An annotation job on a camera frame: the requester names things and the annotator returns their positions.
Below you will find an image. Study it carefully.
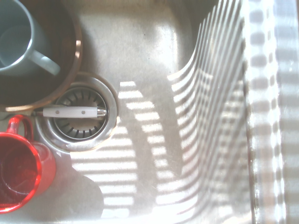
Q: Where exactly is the white knife handle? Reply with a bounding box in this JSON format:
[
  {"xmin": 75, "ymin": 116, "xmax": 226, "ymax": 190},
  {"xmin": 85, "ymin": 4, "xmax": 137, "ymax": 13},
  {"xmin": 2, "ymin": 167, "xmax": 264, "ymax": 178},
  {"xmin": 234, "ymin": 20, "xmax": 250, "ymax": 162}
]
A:
[{"xmin": 34, "ymin": 106, "xmax": 107, "ymax": 119}]

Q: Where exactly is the grey ceramic mug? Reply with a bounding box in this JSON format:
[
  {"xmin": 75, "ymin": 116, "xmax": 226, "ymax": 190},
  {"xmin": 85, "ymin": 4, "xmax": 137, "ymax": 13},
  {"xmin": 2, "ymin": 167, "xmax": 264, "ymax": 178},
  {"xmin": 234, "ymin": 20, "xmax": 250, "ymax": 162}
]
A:
[{"xmin": 0, "ymin": 0, "xmax": 61, "ymax": 77}]

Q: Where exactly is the stainless steel sink basin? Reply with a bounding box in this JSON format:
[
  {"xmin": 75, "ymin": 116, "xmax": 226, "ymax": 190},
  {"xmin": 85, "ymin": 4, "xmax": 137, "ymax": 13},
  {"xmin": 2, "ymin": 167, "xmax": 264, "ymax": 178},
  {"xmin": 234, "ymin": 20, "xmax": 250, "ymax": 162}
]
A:
[{"xmin": 0, "ymin": 0, "xmax": 299, "ymax": 224}]

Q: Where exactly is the metal sink drain strainer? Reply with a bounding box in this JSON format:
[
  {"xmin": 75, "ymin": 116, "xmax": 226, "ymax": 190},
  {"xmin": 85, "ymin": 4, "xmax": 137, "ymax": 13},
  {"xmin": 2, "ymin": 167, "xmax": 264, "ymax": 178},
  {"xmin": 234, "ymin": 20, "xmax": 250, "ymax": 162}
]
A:
[{"xmin": 35, "ymin": 71, "xmax": 118, "ymax": 152}]

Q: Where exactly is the brown wooden bowl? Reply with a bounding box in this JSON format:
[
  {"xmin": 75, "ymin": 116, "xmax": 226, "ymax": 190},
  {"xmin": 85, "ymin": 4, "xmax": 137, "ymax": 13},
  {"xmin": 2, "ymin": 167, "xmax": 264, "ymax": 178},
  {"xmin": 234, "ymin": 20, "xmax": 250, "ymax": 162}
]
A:
[{"xmin": 0, "ymin": 0, "xmax": 83, "ymax": 112}]

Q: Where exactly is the red glossy mug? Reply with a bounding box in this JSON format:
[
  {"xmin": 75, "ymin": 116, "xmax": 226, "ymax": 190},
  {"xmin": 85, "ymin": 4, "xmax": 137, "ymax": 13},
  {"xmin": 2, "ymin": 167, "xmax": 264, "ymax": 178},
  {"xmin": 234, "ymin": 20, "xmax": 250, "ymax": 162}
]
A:
[{"xmin": 0, "ymin": 114, "xmax": 57, "ymax": 215}]

